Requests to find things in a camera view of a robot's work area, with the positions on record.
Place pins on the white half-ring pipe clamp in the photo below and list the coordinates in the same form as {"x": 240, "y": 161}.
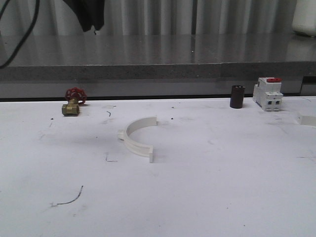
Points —
{"x": 135, "y": 147}

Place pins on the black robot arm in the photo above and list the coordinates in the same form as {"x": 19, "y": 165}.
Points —
{"x": 90, "y": 13}

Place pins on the dark brown cylindrical coupling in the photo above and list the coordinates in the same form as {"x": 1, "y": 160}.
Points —
{"x": 237, "y": 96}

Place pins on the brass valve red handwheel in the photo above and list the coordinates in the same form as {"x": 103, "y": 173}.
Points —
{"x": 75, "y": 98}

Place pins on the grey stone countertop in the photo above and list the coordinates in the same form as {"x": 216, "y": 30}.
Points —
{"x": 158, "y": 66}

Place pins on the white container on counter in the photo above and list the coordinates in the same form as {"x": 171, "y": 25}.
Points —
{"x": 304, "y": 18}

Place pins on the white circuit breaker red switch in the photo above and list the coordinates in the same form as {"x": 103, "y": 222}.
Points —
{"x": 267, "y": 94}

